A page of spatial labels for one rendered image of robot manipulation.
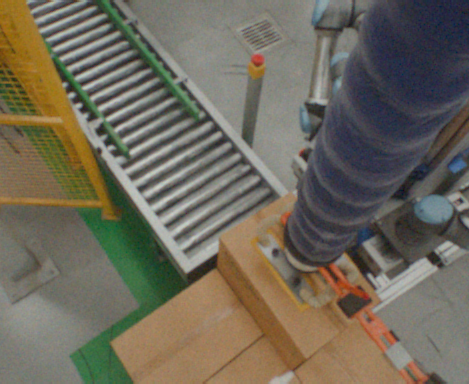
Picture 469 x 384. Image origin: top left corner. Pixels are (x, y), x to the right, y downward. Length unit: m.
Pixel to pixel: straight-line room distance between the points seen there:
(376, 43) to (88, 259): 2.49
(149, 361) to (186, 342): 0.18
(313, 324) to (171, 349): 0.71
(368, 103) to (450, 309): 2.43
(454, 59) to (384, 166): 0.32
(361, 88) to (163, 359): 1.69
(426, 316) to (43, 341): 2.24
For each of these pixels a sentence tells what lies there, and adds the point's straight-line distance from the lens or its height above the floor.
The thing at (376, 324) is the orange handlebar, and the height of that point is 1.20.
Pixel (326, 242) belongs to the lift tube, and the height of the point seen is 1.48.
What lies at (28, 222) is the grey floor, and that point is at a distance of 3.25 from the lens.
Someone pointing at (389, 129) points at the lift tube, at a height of 2.09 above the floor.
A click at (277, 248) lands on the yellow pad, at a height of 1.09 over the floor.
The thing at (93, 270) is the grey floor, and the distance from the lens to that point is 3.02.
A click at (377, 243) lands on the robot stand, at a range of 2.07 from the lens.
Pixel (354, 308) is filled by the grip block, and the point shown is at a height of 1.20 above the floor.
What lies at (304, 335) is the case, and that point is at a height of 0.94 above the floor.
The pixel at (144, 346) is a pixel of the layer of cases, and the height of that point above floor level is 0.54.
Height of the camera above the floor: 2.80
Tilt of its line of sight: 63 degrees down
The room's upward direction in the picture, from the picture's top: 7 degrees clockwise
